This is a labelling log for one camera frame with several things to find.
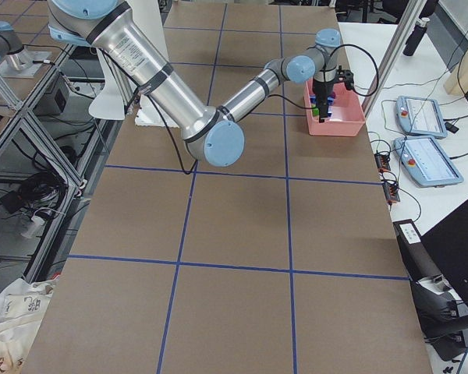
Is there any pink plastic box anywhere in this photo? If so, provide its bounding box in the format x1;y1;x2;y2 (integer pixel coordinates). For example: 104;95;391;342
306;83;366;136

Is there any teach pendant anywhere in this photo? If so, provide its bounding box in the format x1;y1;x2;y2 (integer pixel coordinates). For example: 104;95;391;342
395;96;447;139
394;136;464;187

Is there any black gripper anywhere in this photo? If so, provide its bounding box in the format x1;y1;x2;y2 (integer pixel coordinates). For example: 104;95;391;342
312;79;334;122

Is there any black laptop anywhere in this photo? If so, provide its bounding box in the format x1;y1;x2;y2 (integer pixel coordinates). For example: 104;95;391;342
422;199;468;303

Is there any near teach pendant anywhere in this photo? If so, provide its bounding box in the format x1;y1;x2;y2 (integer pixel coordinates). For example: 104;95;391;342
394;136;464;187

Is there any white paper label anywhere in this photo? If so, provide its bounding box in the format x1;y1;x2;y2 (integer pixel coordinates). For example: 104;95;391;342
399;223;421;245

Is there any white camera pole stand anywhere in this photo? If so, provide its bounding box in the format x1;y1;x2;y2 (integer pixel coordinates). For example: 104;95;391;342
89;0;176;127

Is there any green block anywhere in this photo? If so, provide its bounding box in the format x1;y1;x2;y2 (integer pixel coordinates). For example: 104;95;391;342
312;105;320;117

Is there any printed tote bag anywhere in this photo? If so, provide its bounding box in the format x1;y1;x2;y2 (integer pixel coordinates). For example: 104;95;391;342
0;277;58;373

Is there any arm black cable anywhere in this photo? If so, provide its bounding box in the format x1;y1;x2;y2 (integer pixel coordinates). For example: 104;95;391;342
140;43;380;175

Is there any aluminium frame post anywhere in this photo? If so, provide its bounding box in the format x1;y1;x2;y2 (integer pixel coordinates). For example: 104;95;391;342
362;0;427;118

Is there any far teach pendant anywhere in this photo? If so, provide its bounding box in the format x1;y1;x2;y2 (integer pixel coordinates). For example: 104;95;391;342
395;96;447;139

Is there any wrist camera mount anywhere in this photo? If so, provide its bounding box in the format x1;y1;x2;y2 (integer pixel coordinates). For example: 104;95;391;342
334;65;355;90

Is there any black power strip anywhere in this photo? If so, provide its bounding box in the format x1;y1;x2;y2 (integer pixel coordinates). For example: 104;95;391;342
382;179;400;205
374;152;391;172

